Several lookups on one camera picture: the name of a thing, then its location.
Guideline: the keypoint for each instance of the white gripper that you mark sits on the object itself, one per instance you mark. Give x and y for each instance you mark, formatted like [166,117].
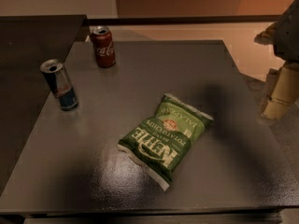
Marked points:
[289,36]

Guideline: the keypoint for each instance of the green kettle chips bag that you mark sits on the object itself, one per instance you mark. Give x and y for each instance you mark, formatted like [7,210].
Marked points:
[159,143]

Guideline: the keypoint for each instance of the red coke can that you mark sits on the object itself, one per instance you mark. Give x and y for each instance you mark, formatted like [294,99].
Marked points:
[103,46]

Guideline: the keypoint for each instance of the blue silver energy drink can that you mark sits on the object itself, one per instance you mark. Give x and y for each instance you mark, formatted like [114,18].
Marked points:
[60,85]

